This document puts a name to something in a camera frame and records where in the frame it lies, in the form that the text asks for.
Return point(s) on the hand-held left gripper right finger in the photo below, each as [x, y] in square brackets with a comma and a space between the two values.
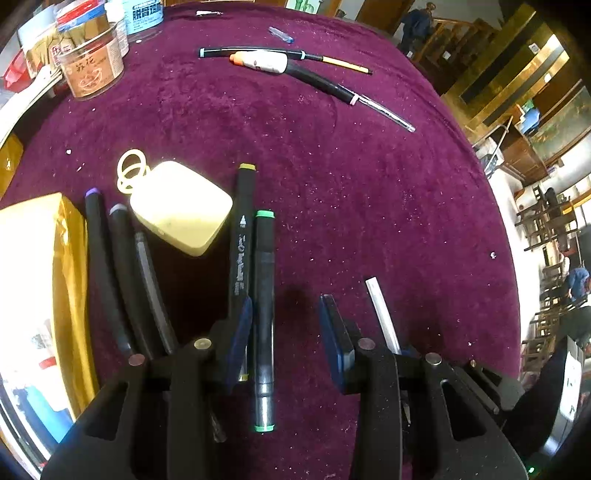
[333, 341]

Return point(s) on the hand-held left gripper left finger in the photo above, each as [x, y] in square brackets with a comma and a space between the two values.
[240, 346]

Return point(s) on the white pen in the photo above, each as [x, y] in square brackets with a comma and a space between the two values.
[383, 309]

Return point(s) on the black marker green cap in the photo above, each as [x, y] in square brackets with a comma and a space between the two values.
[264, 286]

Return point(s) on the black marker yellow cap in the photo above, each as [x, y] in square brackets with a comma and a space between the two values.
[242, 230]

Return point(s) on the grey pen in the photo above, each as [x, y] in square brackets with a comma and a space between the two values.
[154, 290]

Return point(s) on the black marker grey cap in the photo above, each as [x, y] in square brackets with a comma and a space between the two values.
[131, 277]

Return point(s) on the maroon velvet tablecloth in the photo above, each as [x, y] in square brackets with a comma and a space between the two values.
[346, 194]

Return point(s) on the pale yellow zip case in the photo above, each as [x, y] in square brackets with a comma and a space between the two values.
[182, 207]

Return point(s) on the black marker purple cap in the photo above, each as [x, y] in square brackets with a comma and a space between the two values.
[104, 267]

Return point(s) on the wooden chair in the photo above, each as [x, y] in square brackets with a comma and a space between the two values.
[547, 217]

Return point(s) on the yellow taped cardboard box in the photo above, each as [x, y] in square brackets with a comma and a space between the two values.
[32, 295]

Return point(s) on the yellow pencil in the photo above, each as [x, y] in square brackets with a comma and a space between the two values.
[341, 63]

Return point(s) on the white glue bottle orange cap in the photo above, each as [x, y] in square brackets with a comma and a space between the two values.
[261, 61]

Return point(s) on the clear jar orange label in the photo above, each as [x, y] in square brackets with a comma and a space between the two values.
[92, 69]

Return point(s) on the wooden staircase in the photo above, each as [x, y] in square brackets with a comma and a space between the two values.
[457, 46]

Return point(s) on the stack of papers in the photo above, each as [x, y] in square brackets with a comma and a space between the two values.
[27, 101]

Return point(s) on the plastic jar blue label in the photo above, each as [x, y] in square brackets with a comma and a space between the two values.
[143, 16]

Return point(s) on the red plastic bag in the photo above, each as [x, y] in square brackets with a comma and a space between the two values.
[14, 71]

